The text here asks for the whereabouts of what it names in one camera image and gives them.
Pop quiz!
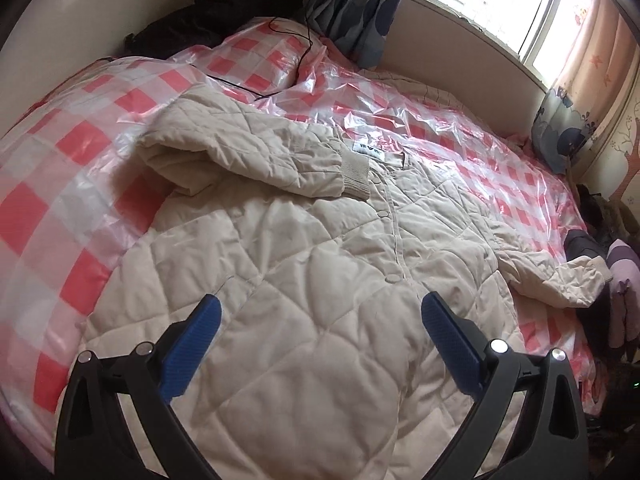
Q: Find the beige quilted jacket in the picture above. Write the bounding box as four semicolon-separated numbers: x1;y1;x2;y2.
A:
81;84;610;479

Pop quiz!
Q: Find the dark clothes pile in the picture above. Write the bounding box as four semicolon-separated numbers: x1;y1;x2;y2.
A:
124;0;303;60

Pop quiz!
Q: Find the red white checkered plastic sheet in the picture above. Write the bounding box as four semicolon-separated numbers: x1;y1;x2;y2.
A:
0;15;599;470

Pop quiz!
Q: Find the blue pink right curtain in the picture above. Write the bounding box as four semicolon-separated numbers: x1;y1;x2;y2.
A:
530;0;639;174

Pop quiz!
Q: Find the beige headboard panel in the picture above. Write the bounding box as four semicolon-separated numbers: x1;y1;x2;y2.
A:
378;0;546;136

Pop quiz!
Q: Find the window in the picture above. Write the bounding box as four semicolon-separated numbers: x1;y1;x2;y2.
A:
431;0;592;87

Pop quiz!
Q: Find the blue patterned left curtain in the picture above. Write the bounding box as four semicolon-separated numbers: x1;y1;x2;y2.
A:
306;0;401;70

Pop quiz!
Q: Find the black cable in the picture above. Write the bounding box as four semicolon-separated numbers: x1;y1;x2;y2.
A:
205;0;317;100

